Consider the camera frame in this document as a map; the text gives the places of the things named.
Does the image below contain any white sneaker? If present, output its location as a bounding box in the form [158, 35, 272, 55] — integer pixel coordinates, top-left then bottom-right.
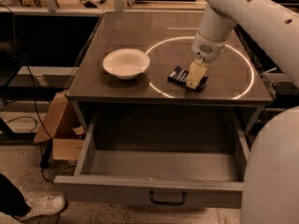
[13, 195, 66, 222]

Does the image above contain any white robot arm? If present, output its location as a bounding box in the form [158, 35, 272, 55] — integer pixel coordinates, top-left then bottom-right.
[192, 0, 299, 224]

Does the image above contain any brown cardboard box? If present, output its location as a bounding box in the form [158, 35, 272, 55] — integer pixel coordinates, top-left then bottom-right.
[34, 91, 85, 162]

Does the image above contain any grey open top drawer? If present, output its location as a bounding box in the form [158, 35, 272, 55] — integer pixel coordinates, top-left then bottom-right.
[55, 108, 249, 208]

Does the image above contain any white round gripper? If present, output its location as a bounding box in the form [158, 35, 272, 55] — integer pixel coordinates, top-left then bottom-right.
[186, 31, 226, 90]

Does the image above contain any black floor cable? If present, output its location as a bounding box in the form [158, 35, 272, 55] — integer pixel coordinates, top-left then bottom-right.
[0, 54, 55, 184]

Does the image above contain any blue rxbar wrapper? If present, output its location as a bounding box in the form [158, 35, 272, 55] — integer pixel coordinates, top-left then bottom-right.
[167, 65, 208, 91]

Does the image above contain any black drawer handle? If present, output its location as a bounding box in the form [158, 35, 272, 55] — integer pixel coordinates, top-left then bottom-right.
[149, 190, 187, 206]

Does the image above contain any grey cabinet with glossy top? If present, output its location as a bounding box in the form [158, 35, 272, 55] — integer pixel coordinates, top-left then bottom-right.
[67, 12, 273, 133]

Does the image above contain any black trouser leg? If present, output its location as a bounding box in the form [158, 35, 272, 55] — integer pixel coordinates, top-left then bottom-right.
[0, 174, 31, 217]

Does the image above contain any white ceramic bowl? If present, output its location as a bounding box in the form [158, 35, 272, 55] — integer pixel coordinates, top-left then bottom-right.
[103, 49, 150, 80]

